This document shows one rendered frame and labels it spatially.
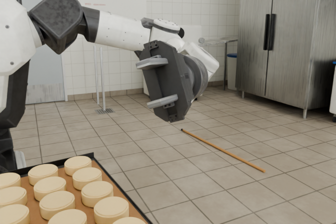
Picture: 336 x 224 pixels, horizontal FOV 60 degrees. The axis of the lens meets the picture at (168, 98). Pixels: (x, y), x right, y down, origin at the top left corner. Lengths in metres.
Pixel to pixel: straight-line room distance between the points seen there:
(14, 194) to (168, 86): 0.29
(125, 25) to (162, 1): 4.55
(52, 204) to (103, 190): 0.08
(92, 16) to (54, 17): 0.09
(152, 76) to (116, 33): 0.39
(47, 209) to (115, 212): 0.10
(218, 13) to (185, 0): 0.76
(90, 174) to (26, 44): 0.35
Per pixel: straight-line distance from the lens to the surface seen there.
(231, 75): 5.69
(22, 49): 0.73
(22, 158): 0.87
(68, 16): 0.79
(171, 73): 0.43
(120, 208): 0.45
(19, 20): 0.74
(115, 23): 0.82
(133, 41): 0.83
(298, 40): 4.09
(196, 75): 0.50
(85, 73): 4.98
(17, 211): 0.49
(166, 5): 5.39
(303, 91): 4.06
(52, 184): 0.53
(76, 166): 0.58
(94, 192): 0.49
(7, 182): 0.57
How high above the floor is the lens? 1.17
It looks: 14 degrees down
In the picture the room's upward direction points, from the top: straight up
